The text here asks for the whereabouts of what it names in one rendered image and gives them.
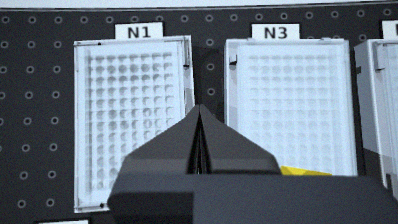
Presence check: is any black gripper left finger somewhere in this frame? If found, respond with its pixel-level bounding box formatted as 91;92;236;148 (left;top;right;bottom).
116;105;200;178

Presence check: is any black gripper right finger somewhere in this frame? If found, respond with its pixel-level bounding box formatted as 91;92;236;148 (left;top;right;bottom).
200;104;283;175

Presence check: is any dark grey perforated base plate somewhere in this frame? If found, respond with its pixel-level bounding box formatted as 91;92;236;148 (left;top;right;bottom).
0;0;398;224

